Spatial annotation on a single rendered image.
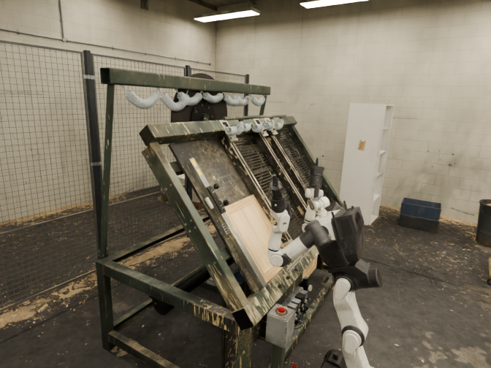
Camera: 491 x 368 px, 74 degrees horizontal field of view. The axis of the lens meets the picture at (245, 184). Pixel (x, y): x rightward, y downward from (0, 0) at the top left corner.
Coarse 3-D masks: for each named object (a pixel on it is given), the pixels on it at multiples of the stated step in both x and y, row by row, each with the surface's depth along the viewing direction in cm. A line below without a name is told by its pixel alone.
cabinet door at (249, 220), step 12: (240, 204) 234; (252, 204) 245; (228, 216) 218; (240, 216) 228; (252, 216) 238; (264, 216) 248; (240, 228) 221; (252, 228) 231; (264, 228) 241; (252, 240) 224; (264, 240) 234; (252, 252) 217; (264, 252) 227; (264, 264) 220; (264, 276) 214
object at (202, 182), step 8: (192, 168) 215; (200, 176) 215; (200, 184) 215; (208, 184) 216; (208, 192) 212; (216, 208) 212; (224, 216) 212; (232, 224) 214; (232, 232) 210; (232, 240) 210; (240, 240) 211; (240, 248) 208; (240, 256) 209; (248, 256) 209; (248, 264) 207; (256, 272) 207; (256, 280) 206; (264, 280) 208
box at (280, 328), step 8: (280, 304) 183; (272, 312) 177; (288, 312) 177; (272, 320) 175; (280, 320) 172; (288, 320) 172; (272, 328) 176; (280, 328) 173; (288, 328) 173; (272, 336) 177; (280, 336) 174; (288, 336) 175; (280, 344) 175
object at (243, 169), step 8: (224, 120) 259; (240, 120) 249; (224, 128) 253; (240, 128) 250; (224, 136) 256; (232, 136) 256; (224, 144) 258; (232, 144) 258; (232, 152) 255; (232, 160) 257; (240, 160) 254; (240, 168) 254; (248, 168) 256; (248, 176) 252; (248, 184) 253; (256, 184) 254; (256, 192) 251; (264, 200) 250; (264, 208) 250; (288, 240) 245
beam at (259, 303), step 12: (312, 252) 266; (288, 264) 234; (300, 264) 245; (276, 276) 218; (264, 288) 203; (276, 288) 211; (252, 300) 190; (264, 300) 198; (276, 300) 205; (240, 312) 185; (252, 312) 186; (264, 312) 193; (240, 324) 186; (252, 324) 182
